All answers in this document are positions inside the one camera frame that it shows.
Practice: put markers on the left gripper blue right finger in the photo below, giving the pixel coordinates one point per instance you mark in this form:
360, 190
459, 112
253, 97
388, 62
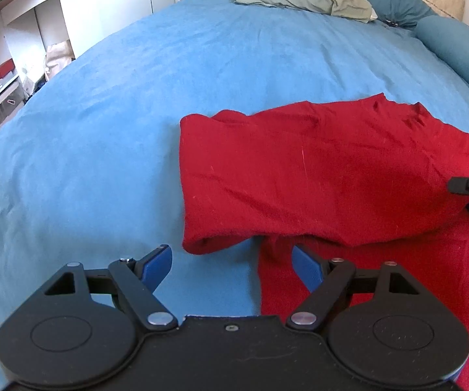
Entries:
328, 282

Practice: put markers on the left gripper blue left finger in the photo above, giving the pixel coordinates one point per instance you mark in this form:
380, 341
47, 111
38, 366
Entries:
135, 282

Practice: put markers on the red knit sweater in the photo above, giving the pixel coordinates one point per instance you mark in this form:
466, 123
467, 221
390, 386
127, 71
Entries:
364, 181

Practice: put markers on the blue bed sheet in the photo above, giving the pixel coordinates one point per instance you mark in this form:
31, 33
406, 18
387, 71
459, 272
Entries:
89, 166

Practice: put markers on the teal folded duvet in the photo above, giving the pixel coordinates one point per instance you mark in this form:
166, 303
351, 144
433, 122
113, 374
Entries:
448, 39

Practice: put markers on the teal pillow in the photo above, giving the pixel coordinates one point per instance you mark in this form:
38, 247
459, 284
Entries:
401, 13

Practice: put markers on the paper bag under shelf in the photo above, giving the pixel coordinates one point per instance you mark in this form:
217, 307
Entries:
58, 56

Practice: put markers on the red box on shelf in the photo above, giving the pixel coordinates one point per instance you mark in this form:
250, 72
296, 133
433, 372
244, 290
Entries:
7, 67

